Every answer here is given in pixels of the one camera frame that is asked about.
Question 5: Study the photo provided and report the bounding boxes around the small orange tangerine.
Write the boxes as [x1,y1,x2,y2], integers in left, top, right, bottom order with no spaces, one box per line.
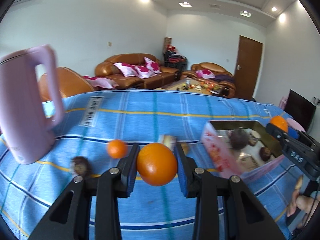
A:
[106,139,127,159]

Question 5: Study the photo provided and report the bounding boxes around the brown-green kiwi fruit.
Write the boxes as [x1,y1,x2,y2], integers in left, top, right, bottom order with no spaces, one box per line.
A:
[180,142,189,155]

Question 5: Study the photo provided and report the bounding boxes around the dark brown passion fruit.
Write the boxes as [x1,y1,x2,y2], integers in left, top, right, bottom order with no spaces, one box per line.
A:
[70,156,92,178]

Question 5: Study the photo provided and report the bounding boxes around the large orange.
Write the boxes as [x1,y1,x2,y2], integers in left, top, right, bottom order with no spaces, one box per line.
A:
[137,142,177,186]

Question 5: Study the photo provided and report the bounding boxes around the dark purple round fruit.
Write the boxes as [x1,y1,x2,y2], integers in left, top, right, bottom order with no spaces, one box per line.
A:
[229,128,248,150]

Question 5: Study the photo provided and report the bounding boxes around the purple sugarcane piece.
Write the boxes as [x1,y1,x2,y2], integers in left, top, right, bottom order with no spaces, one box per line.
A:
[159,134,177,152]

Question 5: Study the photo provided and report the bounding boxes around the person's right hand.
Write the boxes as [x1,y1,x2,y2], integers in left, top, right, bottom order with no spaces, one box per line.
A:
[286,175,319,232]

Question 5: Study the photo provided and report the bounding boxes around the black television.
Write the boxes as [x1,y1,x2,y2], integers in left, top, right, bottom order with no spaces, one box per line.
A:
[284,90,316,132]

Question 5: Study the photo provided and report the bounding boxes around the printed paper liner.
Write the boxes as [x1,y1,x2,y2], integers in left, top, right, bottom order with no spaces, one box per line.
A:
[217,127,275,172]

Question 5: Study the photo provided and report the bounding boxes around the pink metal tin box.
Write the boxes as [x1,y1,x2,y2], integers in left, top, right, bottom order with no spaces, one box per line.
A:
[201,120,284,184]

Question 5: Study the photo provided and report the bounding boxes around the blue plaid tablecloth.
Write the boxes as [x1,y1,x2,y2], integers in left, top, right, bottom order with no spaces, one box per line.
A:
[0,89,311,240]

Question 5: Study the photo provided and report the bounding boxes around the purple cloth on armchair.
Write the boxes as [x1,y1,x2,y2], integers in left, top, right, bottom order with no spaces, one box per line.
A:
[214,74,234,83]

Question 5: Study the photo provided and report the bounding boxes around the brown wooden door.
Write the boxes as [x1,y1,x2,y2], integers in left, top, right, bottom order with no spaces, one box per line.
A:
[234,36,263,100]

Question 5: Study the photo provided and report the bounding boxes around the brown leather armchair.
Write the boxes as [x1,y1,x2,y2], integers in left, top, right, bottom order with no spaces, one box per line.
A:
[182,62,236,99]

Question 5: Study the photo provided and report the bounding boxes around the wooden coffee table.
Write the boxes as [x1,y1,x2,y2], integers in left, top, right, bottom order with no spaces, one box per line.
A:
[156,77,223,96]

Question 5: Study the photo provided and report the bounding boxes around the armchair pink floral pillow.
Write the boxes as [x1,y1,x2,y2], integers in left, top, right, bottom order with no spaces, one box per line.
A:
[195,69,215,80]

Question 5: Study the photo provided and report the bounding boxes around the pink electric kettle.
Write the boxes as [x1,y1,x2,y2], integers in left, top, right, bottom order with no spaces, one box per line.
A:
[1,45,65,164]

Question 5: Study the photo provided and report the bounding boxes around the brown leather ottoman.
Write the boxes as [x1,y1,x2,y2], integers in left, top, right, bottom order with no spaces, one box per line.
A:
[38,67,95,102]

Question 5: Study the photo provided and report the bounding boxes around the brown leather three-seat sofa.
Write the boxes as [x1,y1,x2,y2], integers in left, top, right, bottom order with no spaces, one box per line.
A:
[95,53,181,89]

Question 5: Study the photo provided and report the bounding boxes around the stacked dark chairs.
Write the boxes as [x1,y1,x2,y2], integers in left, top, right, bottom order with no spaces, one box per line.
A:
[163,44,188,72]

